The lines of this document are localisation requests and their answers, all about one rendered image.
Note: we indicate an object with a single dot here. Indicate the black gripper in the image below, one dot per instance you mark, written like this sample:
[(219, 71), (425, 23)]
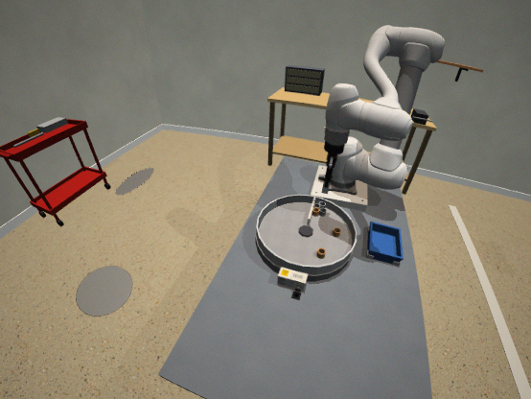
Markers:
[(332, 151)]

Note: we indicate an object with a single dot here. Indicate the blue open tray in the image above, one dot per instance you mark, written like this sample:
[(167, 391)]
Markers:
[(384, 239)]

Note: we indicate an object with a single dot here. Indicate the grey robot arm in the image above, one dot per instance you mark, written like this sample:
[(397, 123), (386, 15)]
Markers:
[(386, 118)]

